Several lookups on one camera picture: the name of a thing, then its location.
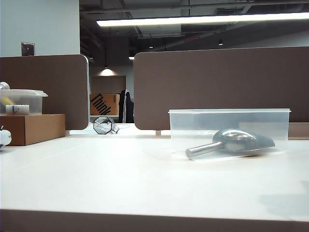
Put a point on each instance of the metal ice scoop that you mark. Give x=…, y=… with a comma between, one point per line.
x=231, y=141

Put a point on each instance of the printed Think cardboard box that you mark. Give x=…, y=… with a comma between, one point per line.
x=103, y=104

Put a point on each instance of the plain brown cardboard box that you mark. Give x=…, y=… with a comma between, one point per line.
x=36, y=129

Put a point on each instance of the beige partition foot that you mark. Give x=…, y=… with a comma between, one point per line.
x=158, y=133
x=67, y=132

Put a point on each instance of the black hanging jacket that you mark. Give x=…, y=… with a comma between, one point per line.
x=128, y=106

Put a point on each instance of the transparent plastic container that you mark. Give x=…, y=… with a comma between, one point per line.
x=193, y=120

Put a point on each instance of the octagonal glass jar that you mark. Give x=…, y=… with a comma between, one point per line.
x=103, y=125

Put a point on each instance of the wide brown desk partition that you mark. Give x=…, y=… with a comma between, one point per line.
x=205, y=79

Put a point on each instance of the glowing pendant lamp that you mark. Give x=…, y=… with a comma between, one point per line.
x=107, y=72

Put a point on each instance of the red ceiling sign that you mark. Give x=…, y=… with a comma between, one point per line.
x=192, y=38

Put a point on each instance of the black ceiling spot lamp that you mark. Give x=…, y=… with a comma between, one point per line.
x=220, y=42

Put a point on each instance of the narrow brown desk partition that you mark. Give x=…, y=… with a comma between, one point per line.
x=60, y=84

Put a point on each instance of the long ceiling light strip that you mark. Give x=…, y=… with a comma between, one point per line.
x=205, y=18

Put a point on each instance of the clear lidded storage bin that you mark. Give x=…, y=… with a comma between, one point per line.
x=33, y=99

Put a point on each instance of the white labelled bottle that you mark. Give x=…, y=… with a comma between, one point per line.
x=17, y=109

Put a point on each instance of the yellow item in bin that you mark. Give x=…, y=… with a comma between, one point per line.
x=7, y=100

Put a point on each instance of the small white device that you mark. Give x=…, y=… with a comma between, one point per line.
x=4, y=138

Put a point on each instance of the silver white cylinder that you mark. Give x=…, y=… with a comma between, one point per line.
x=4, y=85

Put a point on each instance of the brown background wall panel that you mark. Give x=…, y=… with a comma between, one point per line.
x=108, y=84

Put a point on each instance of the grey wall switch plate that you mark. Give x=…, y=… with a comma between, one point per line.
x=28, y=48

